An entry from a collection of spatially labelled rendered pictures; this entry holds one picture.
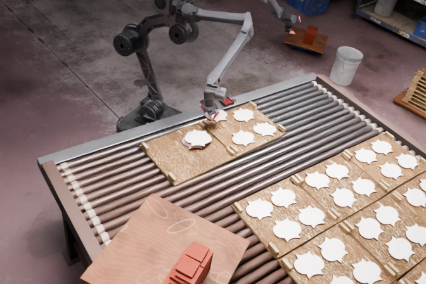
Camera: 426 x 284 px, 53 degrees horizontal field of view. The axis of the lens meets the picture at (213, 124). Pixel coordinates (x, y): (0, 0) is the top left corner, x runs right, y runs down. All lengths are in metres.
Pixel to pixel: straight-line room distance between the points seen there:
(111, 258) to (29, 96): 2.83
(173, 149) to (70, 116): 1.89
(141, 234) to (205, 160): 0.66
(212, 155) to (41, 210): 1.48
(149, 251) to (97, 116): 2.42
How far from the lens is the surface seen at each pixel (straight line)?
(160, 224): 1.91
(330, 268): 2.08
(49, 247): 3.15
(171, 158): 2.33
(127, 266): 1.79
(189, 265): 1.63
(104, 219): 2.09
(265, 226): 2.11
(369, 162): 2.66
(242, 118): 2.66
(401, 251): 2.29
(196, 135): 2.42
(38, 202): 3.41
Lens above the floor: 2.56
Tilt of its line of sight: 39 degrees down
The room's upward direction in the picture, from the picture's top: 10 degrees clockwise
